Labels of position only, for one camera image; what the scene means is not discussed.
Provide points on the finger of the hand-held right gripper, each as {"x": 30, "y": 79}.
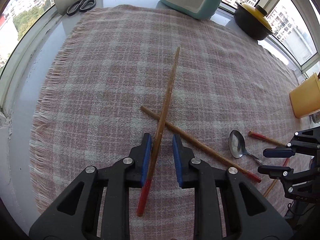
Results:
{"x": 277, "y": 152}
{"x": 275, "y": 171}

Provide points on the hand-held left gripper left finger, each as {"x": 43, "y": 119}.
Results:
{"x": 147, "y": 155}

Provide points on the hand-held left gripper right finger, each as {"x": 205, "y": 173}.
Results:
{"x": 177, "y": 160}

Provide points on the red wooden chopstick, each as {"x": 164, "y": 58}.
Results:
{"x": 272, "y": 185}
{"x": 200, "y": 143}
{"x": 260, "y": 136}
{"x": 169, "y": 87}

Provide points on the yellow plastic container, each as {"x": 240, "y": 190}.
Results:
{"x": 305, "y": 97}

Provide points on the metal spoon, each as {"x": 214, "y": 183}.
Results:
{"x": 236, "y": 145}

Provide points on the white floral rice cooker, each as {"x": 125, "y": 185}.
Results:
{"x": 315, "y": 118}

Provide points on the pink checked cloth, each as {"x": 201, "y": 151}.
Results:
{"x": 112, "y": 80}

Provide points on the black clay pot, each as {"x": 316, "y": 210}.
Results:
{"x": 247, "y": 26}

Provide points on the yellow pot lid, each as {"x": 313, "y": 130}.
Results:
{"x": 257, "y": 15}

